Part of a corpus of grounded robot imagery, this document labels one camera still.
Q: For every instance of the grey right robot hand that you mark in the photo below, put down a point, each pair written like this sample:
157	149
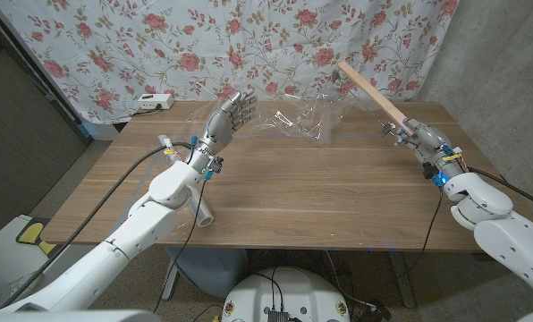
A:
432	143

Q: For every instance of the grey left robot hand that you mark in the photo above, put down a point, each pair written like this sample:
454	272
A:
222	125

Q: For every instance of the wooden stick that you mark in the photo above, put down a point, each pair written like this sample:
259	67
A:
374	94

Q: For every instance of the transparent cling film sheet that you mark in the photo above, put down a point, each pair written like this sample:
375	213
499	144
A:
302	123

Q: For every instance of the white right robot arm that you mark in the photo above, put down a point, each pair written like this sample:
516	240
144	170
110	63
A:
503	228

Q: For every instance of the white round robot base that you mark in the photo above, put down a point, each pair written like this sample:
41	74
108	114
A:
289	295

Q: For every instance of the cling film roll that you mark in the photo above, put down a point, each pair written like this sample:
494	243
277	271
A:
204	218

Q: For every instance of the white power strip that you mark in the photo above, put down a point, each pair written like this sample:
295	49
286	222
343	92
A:
155	101

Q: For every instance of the floral print curtain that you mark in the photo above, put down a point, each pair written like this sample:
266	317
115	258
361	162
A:
248	44

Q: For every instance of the grey table leg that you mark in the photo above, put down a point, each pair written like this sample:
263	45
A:
403	277

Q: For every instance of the blue-grey chair seat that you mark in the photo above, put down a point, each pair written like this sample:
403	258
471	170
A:
213	268

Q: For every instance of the black power adapter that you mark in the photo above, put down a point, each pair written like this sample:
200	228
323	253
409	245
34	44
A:
376	313

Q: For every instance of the yellow and black pad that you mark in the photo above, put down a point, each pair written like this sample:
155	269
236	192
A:
31	232

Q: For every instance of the white floor platform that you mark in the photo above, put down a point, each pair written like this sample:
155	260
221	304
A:
7	255

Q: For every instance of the white shoe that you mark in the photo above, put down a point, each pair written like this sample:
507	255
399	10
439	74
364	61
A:
25	282

